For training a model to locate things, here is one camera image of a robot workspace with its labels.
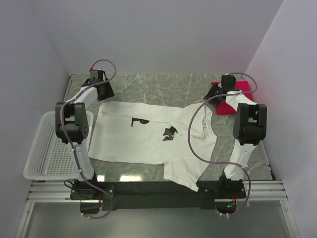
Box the white t shirt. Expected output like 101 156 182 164
88 101 217 191

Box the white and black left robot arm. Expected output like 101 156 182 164
55 68 114 181

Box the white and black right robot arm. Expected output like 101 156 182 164
204 74 267 198

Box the folded red t shirt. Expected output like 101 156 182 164
209 80 255 116

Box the white plastic basket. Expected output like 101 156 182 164
23 111 82 180

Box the black base beam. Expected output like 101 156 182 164
70 180 247 214

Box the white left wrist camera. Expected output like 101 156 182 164
89 67 103 72

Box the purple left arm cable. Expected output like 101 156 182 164
60 59 117 220

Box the aluminium rail frame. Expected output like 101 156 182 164
15 180 300 238

